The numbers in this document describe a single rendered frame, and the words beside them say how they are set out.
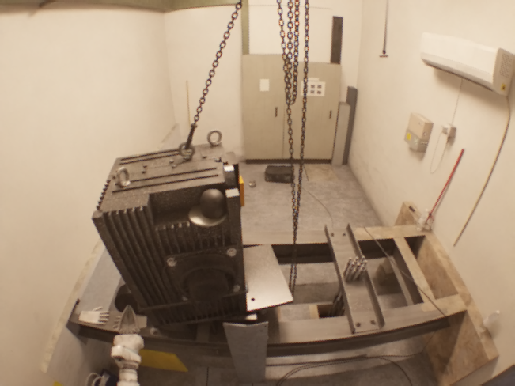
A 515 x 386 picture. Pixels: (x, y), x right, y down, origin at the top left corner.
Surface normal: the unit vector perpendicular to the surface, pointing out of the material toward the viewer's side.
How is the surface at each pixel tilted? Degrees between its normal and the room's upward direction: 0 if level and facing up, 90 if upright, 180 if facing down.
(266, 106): 90
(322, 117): 90
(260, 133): 90
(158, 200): 90
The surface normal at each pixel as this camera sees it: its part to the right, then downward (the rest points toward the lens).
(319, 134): 0.01, 0.58
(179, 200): 0.25, 0.55
